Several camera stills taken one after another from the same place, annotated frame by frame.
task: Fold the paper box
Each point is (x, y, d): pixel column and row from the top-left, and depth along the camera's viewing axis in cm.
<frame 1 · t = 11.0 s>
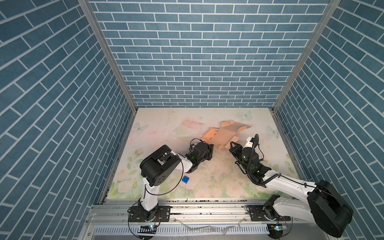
left hand: (216, 143, 92), fingers closed
right hand: (228, 140, 83), fingers closed
pink cardboard paper box: (227, 133, 103), point 5 cm above the table
small blue cube: (185, 179, 86), point 2 cm above the table

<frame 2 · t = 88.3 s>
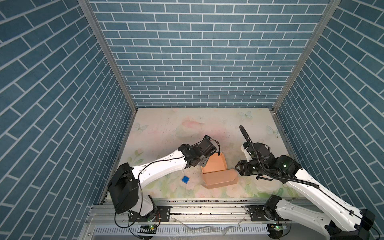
left hand: (202, 156, 81), fingers open
right hand: (236, 166, 72), fingers open
pink cardboard paper box: (215, 173, 87), point 3 cm above the table
the other named things where they were.

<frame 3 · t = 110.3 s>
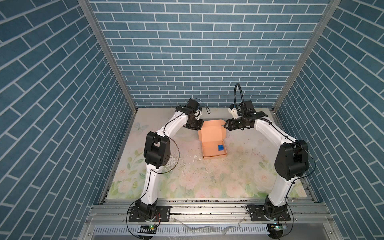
left hand: (201, 127, 96), fingers closed
right hand: (228, 123, 93), fingers open
pink cardboard paper box: (211, 134, 99), point 8 cm above the table
small blue cube: (220, 147, 100), on the table

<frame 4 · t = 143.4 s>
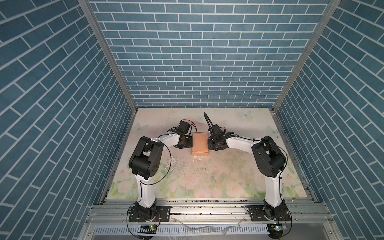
left hand: (191, 144, 99), fingers open
right hand: (208, 144, 99), fingers open
pink cardboard paper box: (200, 144, 97), point 5 cm above the table
